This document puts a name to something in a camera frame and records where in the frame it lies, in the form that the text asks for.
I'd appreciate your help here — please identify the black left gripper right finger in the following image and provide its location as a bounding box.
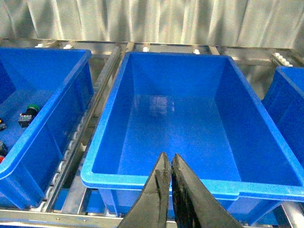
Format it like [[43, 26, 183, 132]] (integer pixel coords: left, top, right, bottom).
[[171, 154, 242, 228]]

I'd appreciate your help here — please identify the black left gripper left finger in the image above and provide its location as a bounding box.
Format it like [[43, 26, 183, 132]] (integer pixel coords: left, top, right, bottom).
[[118, 152, 171, 228]]

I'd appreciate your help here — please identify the yellow push button large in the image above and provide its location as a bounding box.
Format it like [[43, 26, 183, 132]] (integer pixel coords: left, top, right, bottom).
[[0, 141, 8, 157]]

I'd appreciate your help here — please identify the blue bin with buttons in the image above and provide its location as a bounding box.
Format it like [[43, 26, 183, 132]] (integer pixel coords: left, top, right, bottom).
[[0, 47, 94, 209]]

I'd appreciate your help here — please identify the blue empty middle bin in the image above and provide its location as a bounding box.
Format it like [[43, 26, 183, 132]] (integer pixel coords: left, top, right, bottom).
[[81, 52, 304, 224]]

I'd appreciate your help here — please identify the blue bin far right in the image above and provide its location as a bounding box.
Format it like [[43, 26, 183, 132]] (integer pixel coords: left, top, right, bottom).
[[262, 66, 304, 165]]

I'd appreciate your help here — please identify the green push button rear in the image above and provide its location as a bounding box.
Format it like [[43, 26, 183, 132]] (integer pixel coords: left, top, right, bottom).
[[18, 104, 40, 128]]

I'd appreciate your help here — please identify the green push button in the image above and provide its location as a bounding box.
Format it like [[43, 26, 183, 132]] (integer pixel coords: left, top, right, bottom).
[[18, 104, 40, 128], [0, 119, 7, 131]]

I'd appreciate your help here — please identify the metal roller rack frame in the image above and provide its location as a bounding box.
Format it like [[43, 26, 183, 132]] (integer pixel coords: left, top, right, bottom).
[[0, 38, 304, 228]]

